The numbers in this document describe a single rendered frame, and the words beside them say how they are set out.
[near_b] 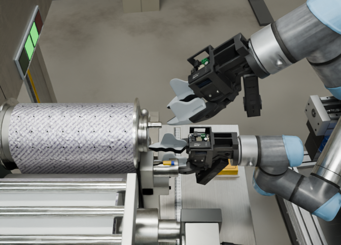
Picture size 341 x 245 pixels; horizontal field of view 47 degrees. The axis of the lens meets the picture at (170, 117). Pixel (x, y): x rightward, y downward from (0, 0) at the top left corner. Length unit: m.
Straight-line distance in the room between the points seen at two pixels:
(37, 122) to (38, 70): 1.03
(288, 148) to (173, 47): 2.14
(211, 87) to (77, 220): 0.32
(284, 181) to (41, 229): 0.66
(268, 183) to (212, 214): 0.55
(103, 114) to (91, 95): 1.92
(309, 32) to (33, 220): 0.46
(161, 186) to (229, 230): 0.30
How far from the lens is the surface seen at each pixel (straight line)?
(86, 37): 3.16
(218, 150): 0.92
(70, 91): 2.74
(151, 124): 0.78
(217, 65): 0.67
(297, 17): 0.63
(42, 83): 1.85
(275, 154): 0.94
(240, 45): 0.64
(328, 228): 1.98
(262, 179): 1.02
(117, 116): 0.75
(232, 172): 1.16
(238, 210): 1.12
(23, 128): 0.79
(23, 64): 1.12
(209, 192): 1.13
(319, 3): 0.63
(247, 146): 0.93
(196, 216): 0.49
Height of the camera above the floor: 1.87
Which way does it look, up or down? 49 degrees down
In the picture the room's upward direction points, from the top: straight up
